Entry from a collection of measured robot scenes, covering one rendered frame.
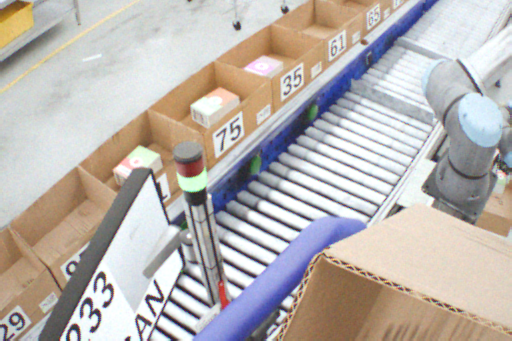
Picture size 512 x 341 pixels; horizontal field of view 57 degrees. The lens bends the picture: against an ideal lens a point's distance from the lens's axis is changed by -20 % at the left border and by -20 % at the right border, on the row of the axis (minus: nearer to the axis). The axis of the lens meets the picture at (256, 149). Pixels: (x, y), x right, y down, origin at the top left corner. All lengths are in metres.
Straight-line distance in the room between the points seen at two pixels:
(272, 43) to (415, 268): 2.46
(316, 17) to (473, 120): 1.74
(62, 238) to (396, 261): 1.79
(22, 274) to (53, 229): 0.26
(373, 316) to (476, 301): 0.19
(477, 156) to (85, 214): 1.38
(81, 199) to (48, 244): 0.25
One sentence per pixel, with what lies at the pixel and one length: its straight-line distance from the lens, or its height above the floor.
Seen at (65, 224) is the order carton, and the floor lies 0.89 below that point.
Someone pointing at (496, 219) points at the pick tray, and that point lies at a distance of 2.08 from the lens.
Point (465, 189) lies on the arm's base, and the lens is 1.52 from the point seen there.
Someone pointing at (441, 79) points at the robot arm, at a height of 1.46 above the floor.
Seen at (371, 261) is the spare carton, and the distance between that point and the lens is 0.27.
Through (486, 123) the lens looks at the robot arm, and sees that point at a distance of 1.42.
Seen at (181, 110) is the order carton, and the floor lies 0.93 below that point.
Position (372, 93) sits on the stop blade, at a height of 0.78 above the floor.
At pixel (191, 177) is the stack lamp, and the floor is 1.62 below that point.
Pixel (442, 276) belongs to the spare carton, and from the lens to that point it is 0.28.
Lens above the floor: 2.28
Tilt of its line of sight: 40 degrees down
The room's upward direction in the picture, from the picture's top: 5 degrees counter-clockwise
